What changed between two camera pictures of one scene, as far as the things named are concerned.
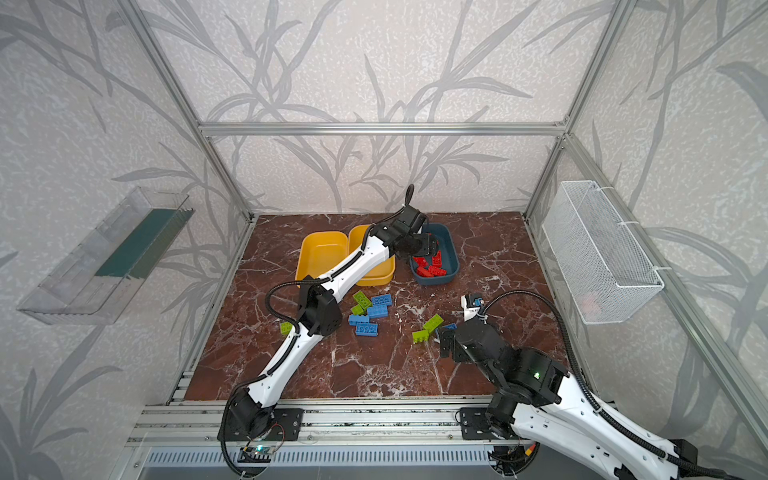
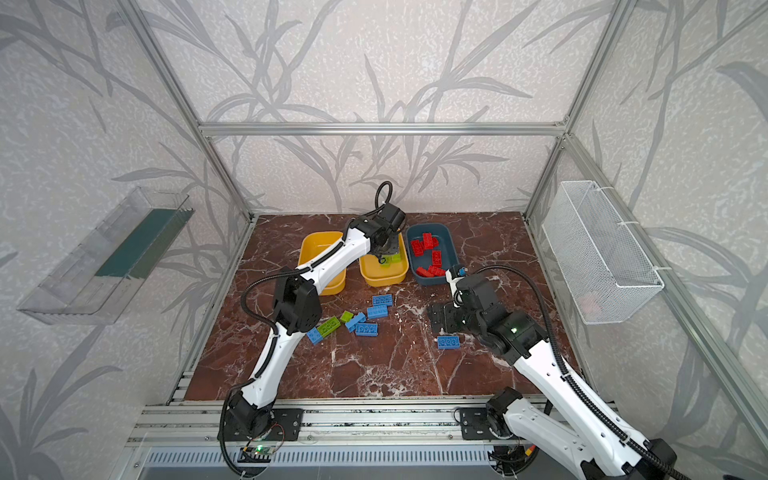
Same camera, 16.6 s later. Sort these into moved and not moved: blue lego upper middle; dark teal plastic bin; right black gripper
Moved: right black gripper
Not moved: dark teal plastic bin; blue lego upper middle
